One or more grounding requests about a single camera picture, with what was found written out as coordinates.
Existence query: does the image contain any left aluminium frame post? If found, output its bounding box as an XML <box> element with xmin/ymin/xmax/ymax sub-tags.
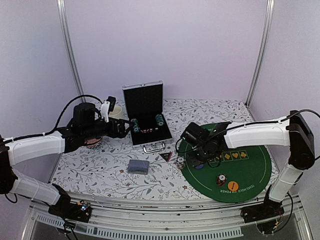
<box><xmin>56</xmin><ymin>0</ymin><xmax>85</xmax><ymax>96</ymax></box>

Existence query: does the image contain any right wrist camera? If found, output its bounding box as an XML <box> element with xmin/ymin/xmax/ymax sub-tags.
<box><xmin>180</xmin><ymin>122</ymin><xmax>210</xmax><ymax>147</ymax></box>

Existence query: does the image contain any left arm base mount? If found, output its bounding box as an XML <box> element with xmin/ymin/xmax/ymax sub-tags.
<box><xmin>48</xmin><ymin>198</ymin><xmax>92</xmax><ymax>223</ymax></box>

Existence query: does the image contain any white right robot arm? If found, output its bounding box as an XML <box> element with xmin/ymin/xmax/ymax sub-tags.
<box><xmin>178</xmin><ymin>110</ymin><xmax>318</xmax><ymax>218</ymax></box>

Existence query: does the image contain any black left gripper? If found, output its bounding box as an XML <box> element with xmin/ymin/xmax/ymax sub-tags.
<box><xmin>82</xmin><ymin>117</ymin><xmax>135</xmax><ymax>141</ymax></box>

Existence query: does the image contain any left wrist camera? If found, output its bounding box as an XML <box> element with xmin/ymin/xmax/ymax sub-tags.
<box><xmin>72</xmin><ymin>96</ymin><xmax>117</xmax><ymax>131</ymax></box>

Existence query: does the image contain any aluminium frame post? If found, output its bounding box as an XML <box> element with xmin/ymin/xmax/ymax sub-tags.
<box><xmin>56</xmin><ymin>0</ymin><xmax>85</xmax><ymax>96</ymax></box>
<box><xmin>245</xmin><ymin>0</ymin><xmax>275</xmax><ymax>108</ymax></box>

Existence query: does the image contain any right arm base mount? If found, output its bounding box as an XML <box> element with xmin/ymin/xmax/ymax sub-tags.
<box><xmin>240</xmin><ymin>198</ymin><xmax>285</xmax><ymax>235</ymax></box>

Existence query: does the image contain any cream ribbed ceramic mug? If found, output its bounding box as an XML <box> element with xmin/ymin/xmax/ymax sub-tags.
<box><xmin>109</xmin><ymin>105</ymin><xmax>124</xmax><ymax>120</ymax></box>

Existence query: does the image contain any red dice row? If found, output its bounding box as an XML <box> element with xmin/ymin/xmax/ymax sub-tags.
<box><xmin>140</xmin><ymin>127</ymin><xmax>159</xmax><ymax>134</ymax></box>

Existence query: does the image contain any red patterned bowl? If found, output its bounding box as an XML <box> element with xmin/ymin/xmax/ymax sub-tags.
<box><xmin>84</xmin><ymin>137</ymin><xmax>103</xmax><ymax>148</ymax></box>

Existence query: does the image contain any green blue chip stack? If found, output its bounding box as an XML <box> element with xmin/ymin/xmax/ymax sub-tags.
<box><xmin>130</xmin><ymin>118</ymin><xmax>140</xmax><ymax>133</ymax></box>

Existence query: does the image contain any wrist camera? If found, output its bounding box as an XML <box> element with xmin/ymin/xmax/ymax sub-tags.
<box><xmin>180</xmin><ymin>122</ymin><xmax>210</xmax><ymax>147</ymax></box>
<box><xmin>72</xmin><ymin>96</ymin><xmax>117</xmax><ymax>131</ymax></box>

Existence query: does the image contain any purple small blind button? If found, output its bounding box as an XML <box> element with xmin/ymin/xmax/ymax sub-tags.
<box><xmin>195</xmin><ymin>164</ymin><xmax>204</xmax><ymax>170</ymax></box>

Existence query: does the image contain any blue playing card deck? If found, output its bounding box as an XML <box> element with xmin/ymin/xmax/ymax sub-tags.
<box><xmin>127</xmin><ymin>159</ymin><xmax>150</xmax><ymax>175</ymax></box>

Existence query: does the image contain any aluminium poker case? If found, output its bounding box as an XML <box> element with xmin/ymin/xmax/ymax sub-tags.
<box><xmin>122</xmin><ymin>80</ymin><xmax>173</xmax><ymax>154</ymax></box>

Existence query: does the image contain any orange big blind button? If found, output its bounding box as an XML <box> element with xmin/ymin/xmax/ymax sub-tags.
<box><xmin>227</xmin><ymin>181</ymin><xmax>239</xmax><ymax>192</ymax></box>

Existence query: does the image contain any front aluminium rail base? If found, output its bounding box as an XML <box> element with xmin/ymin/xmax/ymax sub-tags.
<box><xmin>21</xmin><ymin>194</ymin><xmax>315</xmax><ymax>240</ymax></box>

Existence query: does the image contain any triangular all in marker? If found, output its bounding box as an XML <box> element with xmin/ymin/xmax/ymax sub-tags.
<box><xmin>159</xmin><ymin>152</ymin><xmax>173</xmax><ymax>163</ymax></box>

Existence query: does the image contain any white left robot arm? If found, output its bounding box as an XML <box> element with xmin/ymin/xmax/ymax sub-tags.
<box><xmin>0</xmin><ymin>118</ymin><xmax>134</xmax><ymax>217</ymax></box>

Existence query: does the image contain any orange poker chip stack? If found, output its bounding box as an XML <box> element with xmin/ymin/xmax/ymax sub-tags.
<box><xmin>216</xmin><ymin>174</ymin><xmax>226</xmax><ymax>186</ymax></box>

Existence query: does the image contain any right aluminium frame post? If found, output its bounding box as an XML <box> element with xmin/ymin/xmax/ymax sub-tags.
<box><xmin>245</xmin><ymin>0</ymin><xmax>275</xmax><ymax>108</ymax></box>

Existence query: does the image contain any green poker chip stack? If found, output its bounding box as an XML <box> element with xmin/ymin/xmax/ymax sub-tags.
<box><xmin>155</xmin><ymin>114</ymin><xmax>165</xmax><ymax>127</ymax></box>

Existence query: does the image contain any green round poker mat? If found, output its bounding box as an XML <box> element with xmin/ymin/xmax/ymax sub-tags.
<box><xmin>177</xmin><ymin>122</ymin><xmax>272</xmax><ymax>203</ymax></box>

